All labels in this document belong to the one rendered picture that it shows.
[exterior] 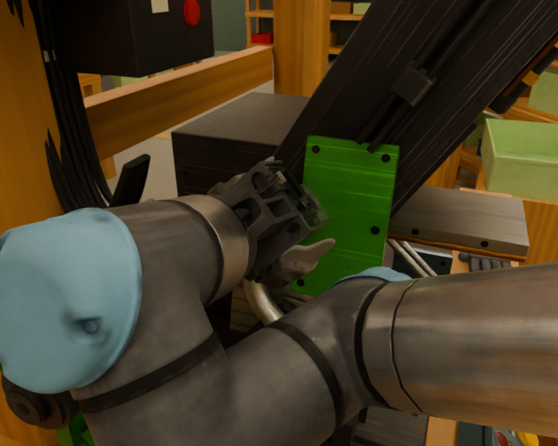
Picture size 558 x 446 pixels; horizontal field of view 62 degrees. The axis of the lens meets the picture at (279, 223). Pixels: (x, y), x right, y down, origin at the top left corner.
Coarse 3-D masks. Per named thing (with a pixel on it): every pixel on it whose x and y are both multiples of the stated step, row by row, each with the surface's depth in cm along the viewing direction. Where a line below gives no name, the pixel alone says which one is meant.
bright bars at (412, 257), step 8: (392, 240) 72; (392, 248) 72; (400, 248) 72; (408, 248) 74; (400, 256) 72; (408, 256) 72; (416, 256) 74; (408, 264) 72; (416, 264) 72; (424, 264) 74; (416, 272) 72; (424, 272) 72; (432, 272) 74
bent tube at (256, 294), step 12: (312, 192) 59; (312, 204) 59; (324, 216) 58; (252, 288) 61; (264, 288) 62; (252, 300) 62; (264, 300) 62; (264, 312) 61; (276, 312) 62; (264, 324) 62
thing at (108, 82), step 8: (192, 64) 685; (160, 72) 623; (168, 72) 638; (104, 80) 534; (112, 80) 546; (120, 80) 555; (128, 80) 567; (136, 80) 580; (104, 88) 536; (112, 88) 549
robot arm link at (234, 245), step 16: (208, 208) 29; (224, 208) 31; (224, 224) 29; (240, 224) 31; (224, 240) 29; (240, 240) 30; (224, 256) 28; (240, 256) 30; (224, 272) 28; (240, 272) 31; (224, 288) 29; (208, 304) 29
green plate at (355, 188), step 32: (320, 160) 58; (352, 160) 57; (384, 160) 55; (320, 192) 59; (352, 192) 58; (384, 192) 56; (352, 224) 58; (384, 224) 57; (352, 256) 59; (320, 288) 62
